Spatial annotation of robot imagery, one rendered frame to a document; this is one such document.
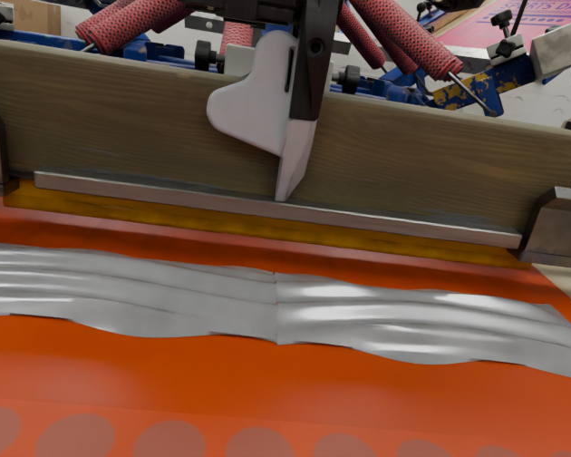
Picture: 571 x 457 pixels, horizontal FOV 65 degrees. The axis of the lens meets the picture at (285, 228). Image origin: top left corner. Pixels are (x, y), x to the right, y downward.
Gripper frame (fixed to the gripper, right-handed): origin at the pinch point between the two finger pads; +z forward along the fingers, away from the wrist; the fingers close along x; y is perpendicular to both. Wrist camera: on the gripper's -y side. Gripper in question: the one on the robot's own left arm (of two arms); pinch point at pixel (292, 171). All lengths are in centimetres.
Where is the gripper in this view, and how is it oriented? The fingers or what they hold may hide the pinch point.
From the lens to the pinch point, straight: 29.1
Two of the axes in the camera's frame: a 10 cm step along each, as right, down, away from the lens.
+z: -1.4, 9.2, 3.7
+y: -9.9, -1.1, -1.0
